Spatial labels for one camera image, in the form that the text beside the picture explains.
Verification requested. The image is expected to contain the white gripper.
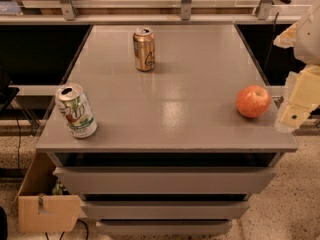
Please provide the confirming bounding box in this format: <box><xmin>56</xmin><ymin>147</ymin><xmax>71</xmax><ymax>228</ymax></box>
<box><xmin>273</xmin><ymin>0</ymin><xmax>320</xmax><ymax>133</ymax></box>

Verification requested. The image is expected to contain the grey middle drawer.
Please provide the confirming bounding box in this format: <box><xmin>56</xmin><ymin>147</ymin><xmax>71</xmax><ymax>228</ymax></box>
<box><xmin>81</xmin><ymin>201</ymin><xmax>249</xmax><ymax>220</ymax></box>

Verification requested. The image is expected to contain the cardboard box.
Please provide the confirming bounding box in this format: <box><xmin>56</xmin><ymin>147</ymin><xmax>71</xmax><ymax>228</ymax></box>
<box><xmin>16</xmin><ymin>153</ymin><xmax>81</xmax><ymax>233</ymax></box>

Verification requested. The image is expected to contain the red orange apple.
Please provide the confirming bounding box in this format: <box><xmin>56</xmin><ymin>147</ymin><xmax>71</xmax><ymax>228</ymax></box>
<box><xmin>236</xmin><ymin>85</ymin><xmax>271</xmax><ymax>118</ymax></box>

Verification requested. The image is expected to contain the orange gold soda can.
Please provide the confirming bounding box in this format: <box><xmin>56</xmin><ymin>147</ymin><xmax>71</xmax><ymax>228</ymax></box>
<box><xmin>133</xmin><ymin>27</ymin><xmax>155</xmax><ymax>72</ymax></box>

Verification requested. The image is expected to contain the grey drawer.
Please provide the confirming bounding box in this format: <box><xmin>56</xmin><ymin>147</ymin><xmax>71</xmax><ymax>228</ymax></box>
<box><xmin>54</xmin><ymin>167</ymin><xmax>276</xmax><ymax>195</ymax></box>
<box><xmin>81</xmin><ymin>201</ymin><xmax>249</xmax><ymax>220</ymax></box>
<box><xmin>96</xmin><ymin>220</ymin><xmax>232</xmax><ymax>235</ymax></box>

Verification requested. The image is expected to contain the grey bottom drawer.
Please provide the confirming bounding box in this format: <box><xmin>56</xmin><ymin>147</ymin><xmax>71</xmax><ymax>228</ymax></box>
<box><xmin>96</xmin><ymin>220</ymin><xmax>232</xmax><ymax>235</ymax></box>

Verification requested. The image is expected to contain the metal rail frame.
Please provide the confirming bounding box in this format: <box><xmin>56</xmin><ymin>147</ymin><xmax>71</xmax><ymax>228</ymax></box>
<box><xmin>1</xmin><ymin>0</ymin><xmax>315</xmax><ymax>25</ymax></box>

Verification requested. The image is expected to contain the grey top drawer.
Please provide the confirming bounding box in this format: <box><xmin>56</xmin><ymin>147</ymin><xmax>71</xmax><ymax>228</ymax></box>
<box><xmin>54</xmin><ymin>167</ymin><xmax>276</xmax><ymax>195</ymax></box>

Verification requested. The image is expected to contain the white green soda can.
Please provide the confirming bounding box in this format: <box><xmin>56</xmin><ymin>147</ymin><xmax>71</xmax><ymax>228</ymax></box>
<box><xmin>55</xmin><ymin>83</ymin><xmax>97</xmax><ymax>139</ymax></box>

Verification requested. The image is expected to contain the black cable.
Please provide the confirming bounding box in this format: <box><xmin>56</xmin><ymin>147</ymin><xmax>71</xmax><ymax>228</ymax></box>
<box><xmin>8</xmin><ymin>100</ymin><xmax>26</xmax><ymax>178</ymax></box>

